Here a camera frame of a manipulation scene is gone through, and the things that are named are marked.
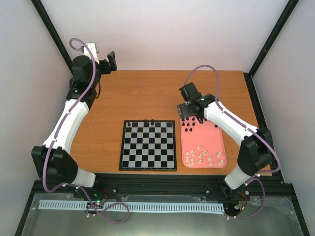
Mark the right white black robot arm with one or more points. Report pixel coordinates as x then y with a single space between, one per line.
256 144

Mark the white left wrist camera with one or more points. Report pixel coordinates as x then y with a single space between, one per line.
93 51

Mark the light blue slotted cable duct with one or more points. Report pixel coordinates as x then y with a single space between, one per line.
136 207

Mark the left black frame post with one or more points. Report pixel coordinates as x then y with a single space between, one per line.
41 10

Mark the right black frame post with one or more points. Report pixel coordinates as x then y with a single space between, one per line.
284 16

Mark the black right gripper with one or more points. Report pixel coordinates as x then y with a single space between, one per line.
183 112

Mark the pink plastic tray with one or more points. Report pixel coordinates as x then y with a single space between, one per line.
210 139

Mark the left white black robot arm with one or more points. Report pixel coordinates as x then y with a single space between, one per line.
52 159

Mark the black white chess board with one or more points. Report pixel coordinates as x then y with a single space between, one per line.
151 148

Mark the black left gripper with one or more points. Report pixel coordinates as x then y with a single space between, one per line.
111 58

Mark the black aluminium frame base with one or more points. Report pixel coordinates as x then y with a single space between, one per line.
208 186

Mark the black frame post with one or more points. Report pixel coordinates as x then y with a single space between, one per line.
41 10
284 16

